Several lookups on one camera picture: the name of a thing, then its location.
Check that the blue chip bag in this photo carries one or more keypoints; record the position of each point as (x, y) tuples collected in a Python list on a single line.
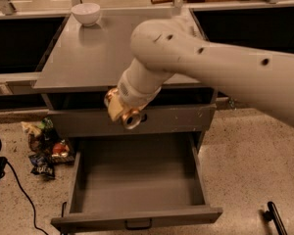
[(42, 165)]

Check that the pile of snack bags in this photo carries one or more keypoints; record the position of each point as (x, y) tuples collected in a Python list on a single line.
[(43, 138)]

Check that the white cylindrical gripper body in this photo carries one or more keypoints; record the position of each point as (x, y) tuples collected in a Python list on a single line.
[(131, 94)]

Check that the white ceramic bowl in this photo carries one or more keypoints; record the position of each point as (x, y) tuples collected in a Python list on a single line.
[(86, 13)]

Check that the grey drawer cabinet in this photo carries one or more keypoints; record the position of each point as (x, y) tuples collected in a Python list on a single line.
[(88, 61)]

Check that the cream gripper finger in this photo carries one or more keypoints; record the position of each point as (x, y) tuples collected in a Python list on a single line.
[(117, 108)]

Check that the grey middle drawer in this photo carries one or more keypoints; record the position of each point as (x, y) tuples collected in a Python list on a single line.
[(168, 119)]

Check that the crushed orange soda can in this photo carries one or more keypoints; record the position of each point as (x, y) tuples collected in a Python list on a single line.
[(129, 120)]

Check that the black stand foot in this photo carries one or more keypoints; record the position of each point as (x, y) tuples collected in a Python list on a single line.
[(272, 214)]

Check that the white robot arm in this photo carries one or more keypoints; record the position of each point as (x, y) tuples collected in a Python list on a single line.
[(161, 48)]

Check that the open grey bottom drawer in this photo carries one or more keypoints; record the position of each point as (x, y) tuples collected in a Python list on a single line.
[(136, 182)]

